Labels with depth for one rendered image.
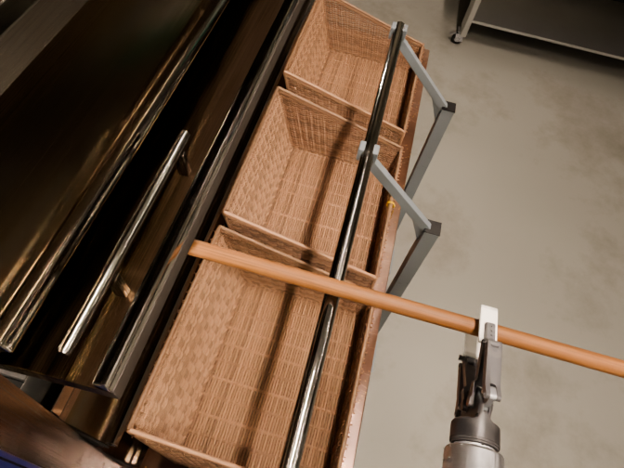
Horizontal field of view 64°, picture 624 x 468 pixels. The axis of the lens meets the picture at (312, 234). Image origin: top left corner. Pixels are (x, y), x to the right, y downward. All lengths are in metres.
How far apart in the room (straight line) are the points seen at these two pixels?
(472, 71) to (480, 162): 0.80
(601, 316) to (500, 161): 0.97
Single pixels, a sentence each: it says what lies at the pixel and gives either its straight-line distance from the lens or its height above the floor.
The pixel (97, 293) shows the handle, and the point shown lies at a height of 1.46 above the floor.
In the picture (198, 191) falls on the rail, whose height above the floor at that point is 1.43.
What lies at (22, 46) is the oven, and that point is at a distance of 0.57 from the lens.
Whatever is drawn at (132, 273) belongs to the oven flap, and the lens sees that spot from 0.66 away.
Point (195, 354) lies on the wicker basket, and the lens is 1.35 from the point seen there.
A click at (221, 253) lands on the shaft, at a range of 0.89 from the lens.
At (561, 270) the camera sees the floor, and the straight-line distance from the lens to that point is 2.73.
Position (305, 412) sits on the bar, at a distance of 0.83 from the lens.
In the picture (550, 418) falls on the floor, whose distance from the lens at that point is 2.37.
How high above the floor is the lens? 1.98
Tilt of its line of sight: 56 degrees down
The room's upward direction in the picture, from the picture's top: 13 degrees clockwise
